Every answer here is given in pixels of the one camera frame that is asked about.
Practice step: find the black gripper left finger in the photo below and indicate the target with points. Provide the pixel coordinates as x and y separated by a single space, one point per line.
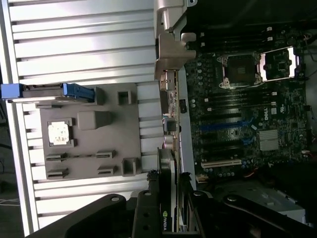
86 218

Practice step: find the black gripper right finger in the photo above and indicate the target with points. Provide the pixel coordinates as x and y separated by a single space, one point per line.
260 218

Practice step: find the grey power supply unit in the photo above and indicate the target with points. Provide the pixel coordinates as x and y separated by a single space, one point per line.
280 200

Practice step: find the white expansion slot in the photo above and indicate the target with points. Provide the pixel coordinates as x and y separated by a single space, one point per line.
220 163

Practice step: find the grey parts rack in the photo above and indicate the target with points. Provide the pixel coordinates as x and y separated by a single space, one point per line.
94 148

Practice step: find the silver chipset heatsink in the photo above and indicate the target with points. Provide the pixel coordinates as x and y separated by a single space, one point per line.
268 140

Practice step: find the silver CPU chip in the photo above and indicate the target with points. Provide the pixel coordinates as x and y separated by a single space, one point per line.
59 133

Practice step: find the green motherboard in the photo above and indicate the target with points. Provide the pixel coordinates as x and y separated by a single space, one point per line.
272 124

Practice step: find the blue expansion slot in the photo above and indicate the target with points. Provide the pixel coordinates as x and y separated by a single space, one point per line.
218 127

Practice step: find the CPU socket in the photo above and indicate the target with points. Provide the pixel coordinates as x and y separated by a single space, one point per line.
237 69

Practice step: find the metal socket cover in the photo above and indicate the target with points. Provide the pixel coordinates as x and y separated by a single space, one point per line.
277 64

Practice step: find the black open PC case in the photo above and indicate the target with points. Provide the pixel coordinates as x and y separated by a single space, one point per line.
171 12

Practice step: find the hard disk with blue bracket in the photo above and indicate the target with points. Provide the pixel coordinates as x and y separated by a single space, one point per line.
74 90

